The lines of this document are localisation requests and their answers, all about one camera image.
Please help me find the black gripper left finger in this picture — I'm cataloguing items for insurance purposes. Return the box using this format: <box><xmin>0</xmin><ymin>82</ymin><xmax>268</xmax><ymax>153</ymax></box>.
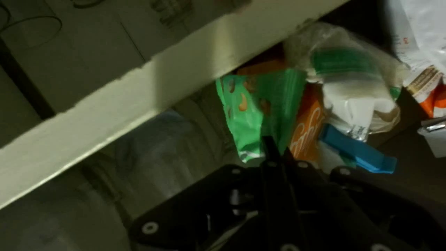
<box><xmin>259</xmin><ymin>133</ymin><xmax>283</xmax><ymax>189</ymax></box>

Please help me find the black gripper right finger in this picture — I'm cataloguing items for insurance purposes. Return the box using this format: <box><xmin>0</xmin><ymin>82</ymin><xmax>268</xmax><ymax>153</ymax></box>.
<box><xmin>280</xmin><ymin>146</ymin><xmax>301</xmax><ymax>189</ymax></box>

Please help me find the orange snack package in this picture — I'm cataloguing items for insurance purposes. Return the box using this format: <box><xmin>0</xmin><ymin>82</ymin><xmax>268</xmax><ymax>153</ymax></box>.
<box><xmin>234</xmin><ymin>54</ymin><xmax>329</xmax><ymax>164</ymax></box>

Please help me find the clear bag with green stripe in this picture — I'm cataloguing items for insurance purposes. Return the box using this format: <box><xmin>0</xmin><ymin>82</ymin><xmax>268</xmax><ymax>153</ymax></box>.
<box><xmin>283</xmin><ymin>20</ymin><xmax>408</xmax><ymax>143</ymax></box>

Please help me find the white paper package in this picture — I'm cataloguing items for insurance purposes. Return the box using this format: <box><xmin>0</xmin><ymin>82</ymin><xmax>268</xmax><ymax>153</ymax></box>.
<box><xmin>383</xmin><ymin>0</ymin><xmax>446</xmax><ymax>119</ymax></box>

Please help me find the cream cabinet frame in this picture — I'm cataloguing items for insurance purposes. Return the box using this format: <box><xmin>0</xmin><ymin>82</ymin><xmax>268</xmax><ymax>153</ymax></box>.
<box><xmin>0</xmin><ymin>0</ymin><xmax>350</xmax><ymax>210</ymax></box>

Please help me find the black power cable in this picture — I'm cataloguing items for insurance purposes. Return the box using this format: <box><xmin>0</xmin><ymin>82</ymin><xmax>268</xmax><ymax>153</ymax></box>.
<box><xmin>0</xmin><ymin>0</ymin><xmax>106</xmax><ymax>50</ymax></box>

